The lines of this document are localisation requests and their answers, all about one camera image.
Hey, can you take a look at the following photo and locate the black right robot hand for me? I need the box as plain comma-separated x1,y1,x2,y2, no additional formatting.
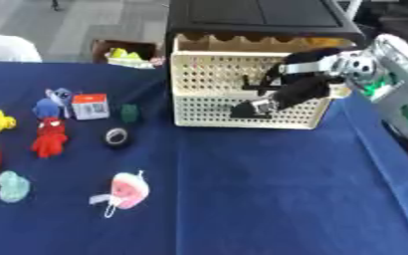
230,48,354,120

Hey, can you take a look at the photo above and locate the pale perforated drawer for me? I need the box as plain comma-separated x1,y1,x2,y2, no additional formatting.
169,33,359,130

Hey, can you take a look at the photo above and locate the black cabinet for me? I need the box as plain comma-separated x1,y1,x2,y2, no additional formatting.
163,0,368,81

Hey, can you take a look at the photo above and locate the dark green small toy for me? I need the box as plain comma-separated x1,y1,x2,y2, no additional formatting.
118,104,141,125

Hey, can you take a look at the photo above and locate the brown cardboard box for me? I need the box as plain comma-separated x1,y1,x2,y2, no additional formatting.
91,39,168,70

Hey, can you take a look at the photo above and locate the black tape roll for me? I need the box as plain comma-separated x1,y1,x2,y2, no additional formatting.
101,127,133,148

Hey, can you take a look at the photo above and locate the pink knitted pouch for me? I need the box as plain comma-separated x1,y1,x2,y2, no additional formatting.
87,169,152,219

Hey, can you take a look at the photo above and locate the orange and white small box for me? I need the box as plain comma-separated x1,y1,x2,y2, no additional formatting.
70,93,112,121

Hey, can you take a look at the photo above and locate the blue soft toy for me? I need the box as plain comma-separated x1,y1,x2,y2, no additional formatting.
31,87,76,121

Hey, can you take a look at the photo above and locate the red soft toy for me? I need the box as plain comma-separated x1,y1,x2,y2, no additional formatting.
30,117,71,159

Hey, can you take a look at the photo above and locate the white chair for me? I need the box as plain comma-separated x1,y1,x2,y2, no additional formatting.
0,31,44,64

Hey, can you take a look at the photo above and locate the pale green knitted toy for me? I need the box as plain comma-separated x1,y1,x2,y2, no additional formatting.
0,170,32,204

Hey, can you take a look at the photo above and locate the black drawer handle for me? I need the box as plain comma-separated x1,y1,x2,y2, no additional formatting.
239,75,285,93

